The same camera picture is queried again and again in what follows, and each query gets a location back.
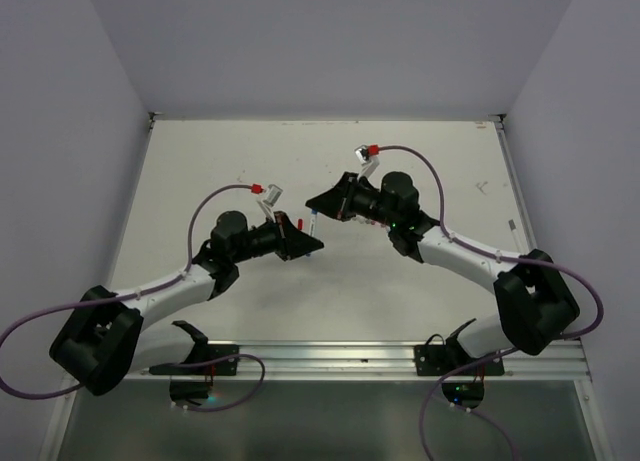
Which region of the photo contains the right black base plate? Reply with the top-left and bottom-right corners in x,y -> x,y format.
413,344 -> 505,377

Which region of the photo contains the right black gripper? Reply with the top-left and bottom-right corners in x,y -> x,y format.
308,168 -> 400,226

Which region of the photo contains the white pen blue cap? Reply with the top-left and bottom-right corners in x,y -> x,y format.
308,209 -> 318,237

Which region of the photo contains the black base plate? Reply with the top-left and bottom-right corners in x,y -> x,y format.
413,344 -> 505,377
149,344 -> 240,376

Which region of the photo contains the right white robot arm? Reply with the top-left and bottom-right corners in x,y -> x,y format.
306,171 -> 580,374

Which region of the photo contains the aluminium front rail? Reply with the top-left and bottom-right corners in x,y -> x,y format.
107,333 -> 590,385

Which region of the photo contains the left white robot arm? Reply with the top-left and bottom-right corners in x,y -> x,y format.
49,211 -> 324,395

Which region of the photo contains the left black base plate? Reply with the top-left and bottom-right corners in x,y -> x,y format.
149,344 -> 240,376

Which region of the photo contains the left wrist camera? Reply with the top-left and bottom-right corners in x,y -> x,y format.
257,184 -> 283,221

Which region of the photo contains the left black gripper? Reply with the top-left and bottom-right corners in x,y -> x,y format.
231,211 -> 323,264

